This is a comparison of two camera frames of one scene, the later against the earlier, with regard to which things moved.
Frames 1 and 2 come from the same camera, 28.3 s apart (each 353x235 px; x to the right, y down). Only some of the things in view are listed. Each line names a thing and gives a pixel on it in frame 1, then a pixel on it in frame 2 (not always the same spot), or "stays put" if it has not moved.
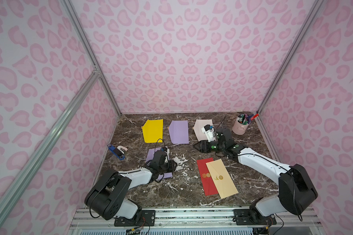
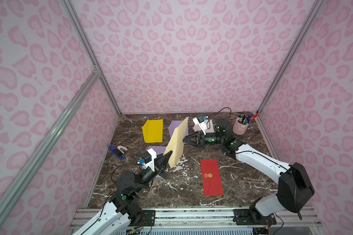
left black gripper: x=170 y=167 -> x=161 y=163
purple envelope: x=178 y=130 stays put
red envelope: x=208 y=185 stays put
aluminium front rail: x=196 y=219 stays put
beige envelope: x=222 y=178 -> x=176 y=144
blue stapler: x=119 y=151 stays put
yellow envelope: x=152 y=130 stays put
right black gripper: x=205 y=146 -> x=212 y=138
